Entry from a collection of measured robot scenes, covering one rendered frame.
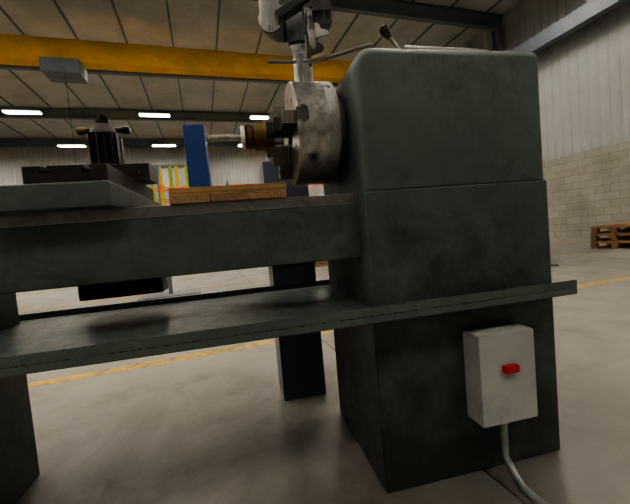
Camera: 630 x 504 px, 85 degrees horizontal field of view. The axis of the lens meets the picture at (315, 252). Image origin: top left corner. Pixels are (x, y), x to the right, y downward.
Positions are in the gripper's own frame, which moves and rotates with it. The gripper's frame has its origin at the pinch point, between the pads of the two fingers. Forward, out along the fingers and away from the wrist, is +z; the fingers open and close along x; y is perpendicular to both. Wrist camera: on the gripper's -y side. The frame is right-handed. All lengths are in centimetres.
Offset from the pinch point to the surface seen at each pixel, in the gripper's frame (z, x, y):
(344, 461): 129, -20, -3
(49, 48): -371, 940, -583
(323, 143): 26.9, -14.9, -0.1
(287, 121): 20.1, -14.5, -9.7
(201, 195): 38, -25, -34
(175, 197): 38, -26, -40
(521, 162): 38, -17, 59
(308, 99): 14.6, -13.8, -3.1
